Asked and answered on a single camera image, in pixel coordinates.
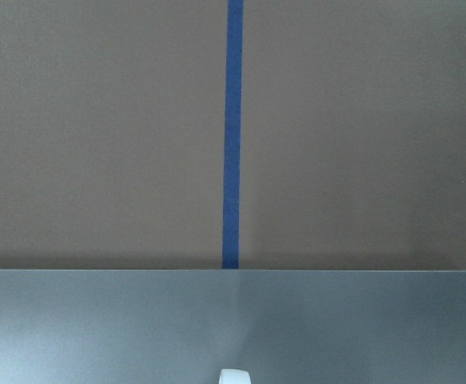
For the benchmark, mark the white plastic cup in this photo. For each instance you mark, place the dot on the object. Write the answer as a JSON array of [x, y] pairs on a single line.
[[234, 376]]

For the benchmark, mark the blue masking tape grid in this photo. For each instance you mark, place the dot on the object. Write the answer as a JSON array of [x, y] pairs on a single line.
[[232, 137]]

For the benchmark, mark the silver closed laptop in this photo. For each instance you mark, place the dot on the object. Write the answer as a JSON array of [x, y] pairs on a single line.
[[185, 326]]

